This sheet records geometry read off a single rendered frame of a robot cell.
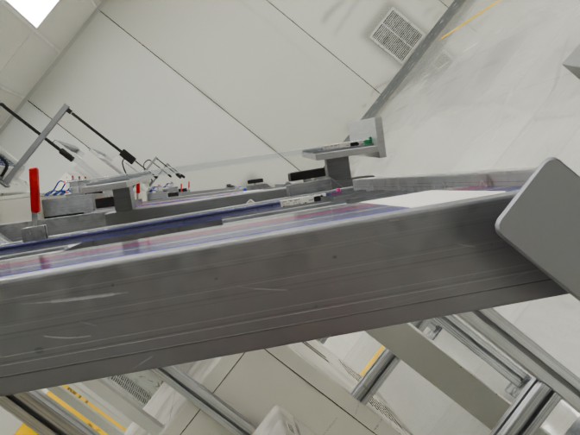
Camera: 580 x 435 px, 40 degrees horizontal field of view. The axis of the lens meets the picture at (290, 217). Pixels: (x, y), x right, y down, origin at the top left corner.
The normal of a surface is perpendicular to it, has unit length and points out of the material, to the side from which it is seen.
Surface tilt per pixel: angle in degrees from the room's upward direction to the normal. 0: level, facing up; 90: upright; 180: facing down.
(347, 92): 90
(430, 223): 90
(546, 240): 90
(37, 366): 90
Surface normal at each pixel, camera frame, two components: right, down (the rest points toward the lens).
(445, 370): 0.05, 0.09
